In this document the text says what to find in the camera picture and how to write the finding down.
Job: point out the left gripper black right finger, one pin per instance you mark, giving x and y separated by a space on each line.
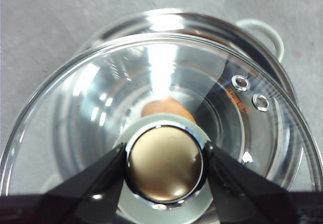
247 193

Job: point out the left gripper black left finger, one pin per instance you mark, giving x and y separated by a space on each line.
85 196

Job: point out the glass lid with green knob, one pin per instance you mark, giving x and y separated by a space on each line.
164 163

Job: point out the brown potato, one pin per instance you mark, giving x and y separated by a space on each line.
171 106

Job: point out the pale green electric cooking pot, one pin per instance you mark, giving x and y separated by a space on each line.
267 34

